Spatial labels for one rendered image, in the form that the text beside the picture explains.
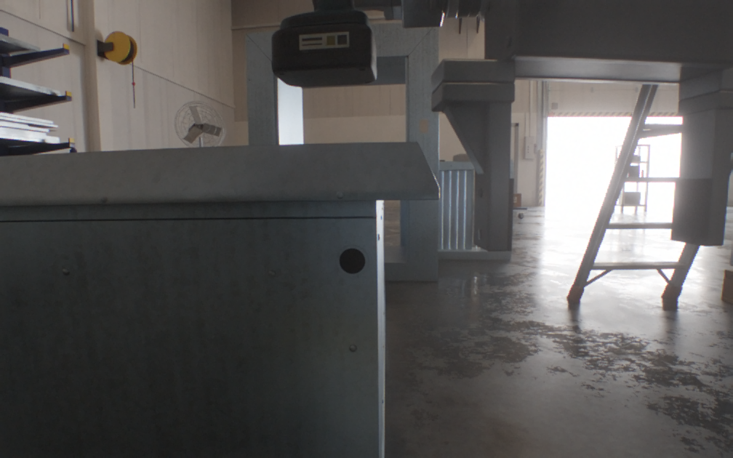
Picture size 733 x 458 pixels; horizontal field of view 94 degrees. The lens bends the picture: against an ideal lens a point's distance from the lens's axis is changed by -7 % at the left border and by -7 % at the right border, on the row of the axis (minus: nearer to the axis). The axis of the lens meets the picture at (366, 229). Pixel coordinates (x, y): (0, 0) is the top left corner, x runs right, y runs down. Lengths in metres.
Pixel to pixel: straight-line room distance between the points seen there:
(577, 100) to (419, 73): 8.95
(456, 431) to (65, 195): 0.92
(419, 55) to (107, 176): 2.11
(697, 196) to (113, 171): 0.52
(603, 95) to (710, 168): 11.15
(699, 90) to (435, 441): 0.88
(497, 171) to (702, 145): 0.13
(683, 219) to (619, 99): 11.33
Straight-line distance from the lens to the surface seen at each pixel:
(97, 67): 7.08
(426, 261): 2.35
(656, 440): 1.19
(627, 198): 9.61
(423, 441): 1.01
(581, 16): 0.23
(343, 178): 0.38
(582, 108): 11.15
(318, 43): 0.44
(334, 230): 0.43
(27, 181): 0.56
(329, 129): 10.42
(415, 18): 0.52
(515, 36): 0.22
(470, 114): 0.22
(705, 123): 0.29
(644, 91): 1.85
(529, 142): 10.49
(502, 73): 0.22
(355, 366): 0.47
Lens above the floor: 0.61
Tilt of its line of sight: 7 degrees down
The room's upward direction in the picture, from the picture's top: 1 degrees counter-clockwise
